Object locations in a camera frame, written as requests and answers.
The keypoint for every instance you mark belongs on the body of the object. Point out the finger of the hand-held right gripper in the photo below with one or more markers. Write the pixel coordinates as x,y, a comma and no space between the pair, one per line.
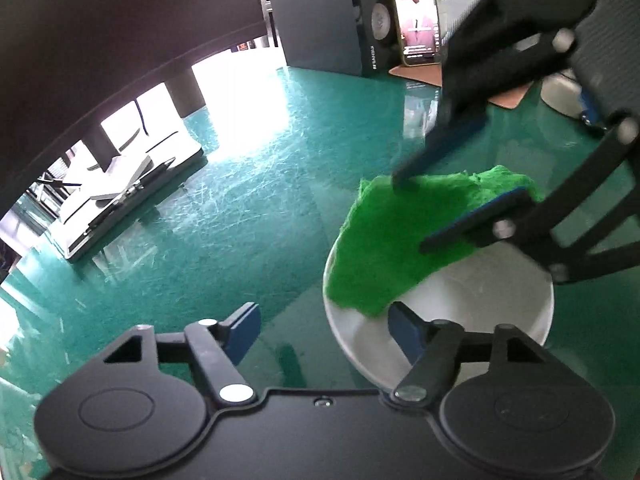
450,140
480,215

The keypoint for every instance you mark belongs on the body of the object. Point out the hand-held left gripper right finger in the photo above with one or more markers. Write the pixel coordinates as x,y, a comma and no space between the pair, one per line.
405,332

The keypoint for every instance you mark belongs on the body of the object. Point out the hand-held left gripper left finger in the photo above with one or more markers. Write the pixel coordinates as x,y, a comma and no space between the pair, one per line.
242,332

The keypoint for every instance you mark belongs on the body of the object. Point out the white bowl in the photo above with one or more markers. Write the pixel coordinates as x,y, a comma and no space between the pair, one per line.
480,300

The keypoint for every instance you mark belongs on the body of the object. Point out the green cleaning cloth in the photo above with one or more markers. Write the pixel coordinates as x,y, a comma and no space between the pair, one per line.
380,240

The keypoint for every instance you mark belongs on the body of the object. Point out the brown flat mat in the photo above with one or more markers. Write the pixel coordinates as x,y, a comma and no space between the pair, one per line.
505,97

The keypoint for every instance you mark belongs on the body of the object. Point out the grey white cup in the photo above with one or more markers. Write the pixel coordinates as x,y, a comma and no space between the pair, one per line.
560,95

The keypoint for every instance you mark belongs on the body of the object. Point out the black speaker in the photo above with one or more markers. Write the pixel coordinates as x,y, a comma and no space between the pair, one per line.
372,45

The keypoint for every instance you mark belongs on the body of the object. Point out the smartphone with lit screen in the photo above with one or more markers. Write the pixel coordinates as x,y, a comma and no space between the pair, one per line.
417,20

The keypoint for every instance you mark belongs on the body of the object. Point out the dark grey box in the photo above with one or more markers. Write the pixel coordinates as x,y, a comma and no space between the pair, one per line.
310,15

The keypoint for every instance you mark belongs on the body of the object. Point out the black curved monitor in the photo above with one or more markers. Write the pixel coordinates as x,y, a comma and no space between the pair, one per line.
100,25

